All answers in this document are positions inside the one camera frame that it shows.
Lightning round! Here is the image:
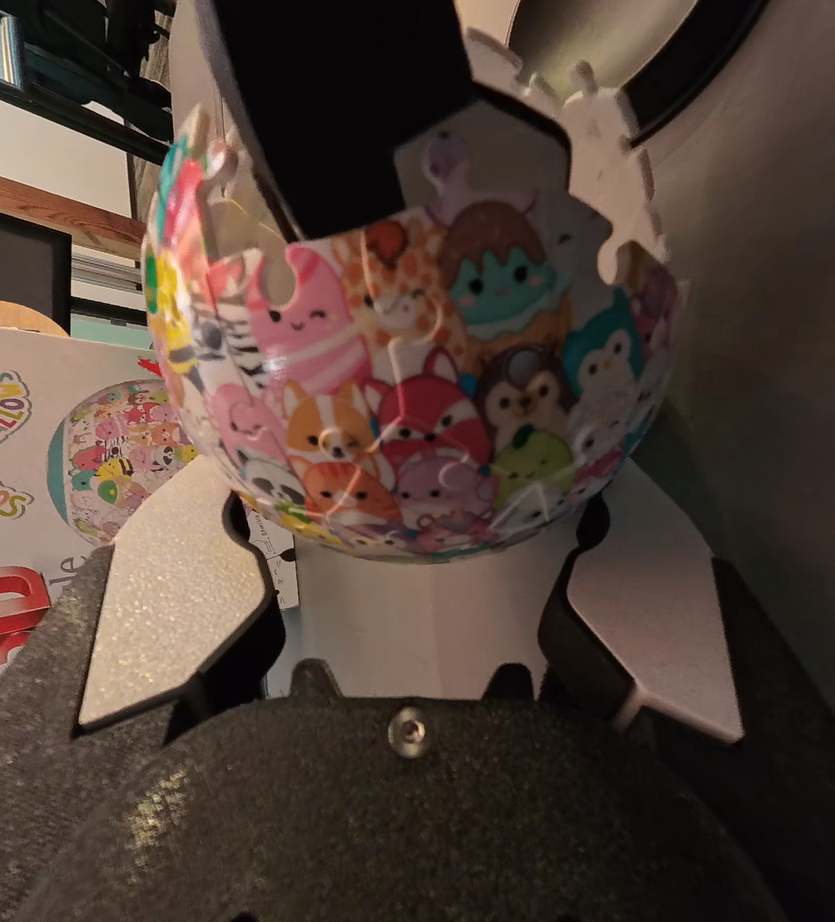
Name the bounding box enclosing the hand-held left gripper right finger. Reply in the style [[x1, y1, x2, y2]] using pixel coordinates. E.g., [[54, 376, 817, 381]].
[[537, 463, 744, 743]]

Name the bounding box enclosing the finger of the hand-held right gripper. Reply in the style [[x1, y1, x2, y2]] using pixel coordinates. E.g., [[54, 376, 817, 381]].
[[396, 99, 574, 211]]

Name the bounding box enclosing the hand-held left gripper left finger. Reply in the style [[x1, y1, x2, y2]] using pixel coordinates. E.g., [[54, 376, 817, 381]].
[[77, 461, 288, 732]]

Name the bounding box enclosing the colourful cartoon puzzle ball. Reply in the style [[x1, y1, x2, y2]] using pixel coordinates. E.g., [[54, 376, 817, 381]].
[[140, 27, 681, 566]]

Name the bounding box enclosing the black round ball stand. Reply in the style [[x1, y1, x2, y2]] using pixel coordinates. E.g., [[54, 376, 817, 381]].
[[507, 0, 774, 148]]

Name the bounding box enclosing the puzzle ball cardboard box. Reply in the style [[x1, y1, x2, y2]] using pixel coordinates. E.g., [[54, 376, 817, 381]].
[[0, 320, 299, 730]]

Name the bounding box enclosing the wooden beam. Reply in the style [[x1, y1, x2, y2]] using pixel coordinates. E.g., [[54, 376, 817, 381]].
[[0, 162, 148, 253]]

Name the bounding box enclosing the dark monitor screen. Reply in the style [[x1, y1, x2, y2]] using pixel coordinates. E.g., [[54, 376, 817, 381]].
[[0, 200, 74, 336]]

